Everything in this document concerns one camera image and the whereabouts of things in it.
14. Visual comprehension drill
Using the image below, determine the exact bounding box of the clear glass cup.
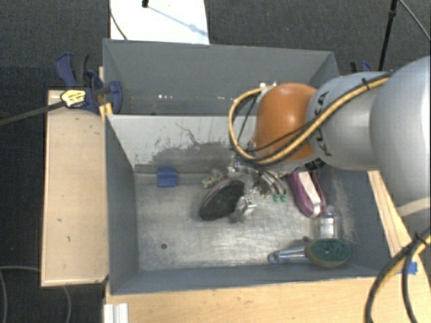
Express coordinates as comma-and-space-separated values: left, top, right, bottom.
312, 206, 341, 240

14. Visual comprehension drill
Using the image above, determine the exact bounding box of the pale wood flat board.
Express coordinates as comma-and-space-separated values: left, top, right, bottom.
40, 89, 110, 287

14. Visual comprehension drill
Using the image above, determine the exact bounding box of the green brush with clear handle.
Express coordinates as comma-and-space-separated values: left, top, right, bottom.
267, 237, 352, 269

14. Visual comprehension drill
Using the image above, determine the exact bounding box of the blue sponge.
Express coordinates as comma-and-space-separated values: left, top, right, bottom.
156, 166, 178, 188

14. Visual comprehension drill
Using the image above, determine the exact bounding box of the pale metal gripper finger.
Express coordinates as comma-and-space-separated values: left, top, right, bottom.
230, 195, 258, 224

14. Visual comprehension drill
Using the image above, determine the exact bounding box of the black disc with purple rim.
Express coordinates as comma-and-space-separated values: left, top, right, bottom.
198, 179, 246, 222

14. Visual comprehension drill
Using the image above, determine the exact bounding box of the black cylinder on white bracket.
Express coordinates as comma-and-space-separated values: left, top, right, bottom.
305, 159, 326, 173

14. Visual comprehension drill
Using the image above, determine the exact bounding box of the speckled beige toy animal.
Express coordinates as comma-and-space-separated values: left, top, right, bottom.
201, 168, 227, 190

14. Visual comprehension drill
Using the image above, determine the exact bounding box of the grey metal bin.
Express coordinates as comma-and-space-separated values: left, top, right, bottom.
102, 38, 393, 295

